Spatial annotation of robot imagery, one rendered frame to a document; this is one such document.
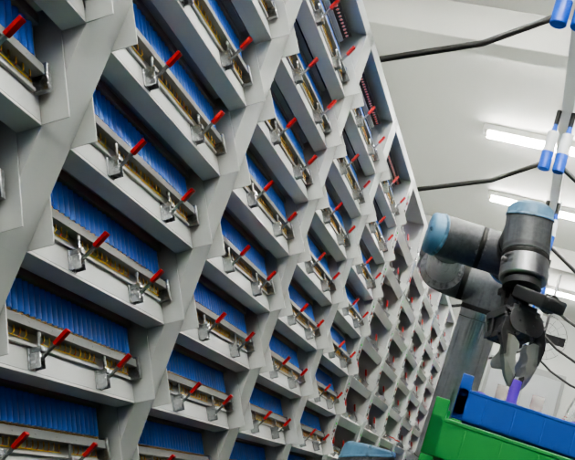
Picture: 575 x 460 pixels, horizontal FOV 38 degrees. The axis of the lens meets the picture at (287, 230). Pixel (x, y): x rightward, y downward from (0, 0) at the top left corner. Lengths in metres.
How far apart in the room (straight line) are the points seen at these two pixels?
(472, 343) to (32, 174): 1.33
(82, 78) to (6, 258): 0.33
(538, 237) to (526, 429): 0.37
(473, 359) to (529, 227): 0.74
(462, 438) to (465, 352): 1.13
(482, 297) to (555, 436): 0.86
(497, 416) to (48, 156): 0.87
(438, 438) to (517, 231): 0.58
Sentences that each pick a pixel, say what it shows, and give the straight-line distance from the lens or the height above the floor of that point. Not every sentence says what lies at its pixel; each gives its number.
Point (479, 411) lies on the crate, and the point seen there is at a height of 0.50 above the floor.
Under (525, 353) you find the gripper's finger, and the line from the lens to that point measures 1.58.
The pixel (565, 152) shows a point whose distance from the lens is 4.51.
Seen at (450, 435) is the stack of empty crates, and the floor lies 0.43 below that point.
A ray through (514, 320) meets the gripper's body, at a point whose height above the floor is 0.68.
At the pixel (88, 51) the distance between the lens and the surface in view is 1.49.
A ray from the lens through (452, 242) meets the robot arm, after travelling 1.76.
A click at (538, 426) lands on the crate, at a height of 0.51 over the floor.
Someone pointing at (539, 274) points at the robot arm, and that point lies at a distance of 1.63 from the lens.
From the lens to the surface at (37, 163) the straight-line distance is 1.43.
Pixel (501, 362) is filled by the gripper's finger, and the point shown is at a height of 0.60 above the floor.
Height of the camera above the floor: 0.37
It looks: 13 degrees up
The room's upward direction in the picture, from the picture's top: 19 degrees clockwise
